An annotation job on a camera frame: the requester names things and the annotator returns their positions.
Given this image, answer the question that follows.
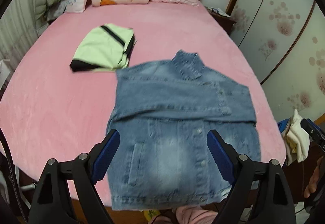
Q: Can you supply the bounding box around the blue denim jacket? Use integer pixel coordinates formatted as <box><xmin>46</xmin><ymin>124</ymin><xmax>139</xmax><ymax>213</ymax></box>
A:
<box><xmin>107</xmin><ymin>51</ymin><xmax>261</xmax><ymax>210</ymax></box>

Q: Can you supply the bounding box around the person's hand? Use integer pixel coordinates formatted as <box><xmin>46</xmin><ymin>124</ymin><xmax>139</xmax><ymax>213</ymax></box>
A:
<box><xmin>304</xmin><ymin>156</ymin><xmax>324</xmax><ymax>198</ymax></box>

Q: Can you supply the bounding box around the white cloth pile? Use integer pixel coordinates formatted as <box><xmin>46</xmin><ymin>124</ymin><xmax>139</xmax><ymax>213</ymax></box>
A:
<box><xmin>281</xmin><ymin>109</ymin><xmax>310</xmax><ymax>166</ymax></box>

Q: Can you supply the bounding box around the dark wooden nightstand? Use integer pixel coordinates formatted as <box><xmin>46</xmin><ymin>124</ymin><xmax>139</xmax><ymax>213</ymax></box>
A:
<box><xmin>206</xmin><ymin>7</ymin><xmax>236</xmax><ymax>35</ymax></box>

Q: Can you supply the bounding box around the green black folded shirt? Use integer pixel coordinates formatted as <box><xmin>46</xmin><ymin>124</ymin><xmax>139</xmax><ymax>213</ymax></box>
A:
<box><xmin>70</xmin><ymin>23</ymin><xmax>136</xmax><ymax>72</ymax></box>

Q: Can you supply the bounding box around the black cable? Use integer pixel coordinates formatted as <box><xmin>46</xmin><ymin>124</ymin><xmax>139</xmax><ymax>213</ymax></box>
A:
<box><xmin>0</xmin><ymin>127</ymin><xmax>29</xmax><ymax>224</ymax></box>

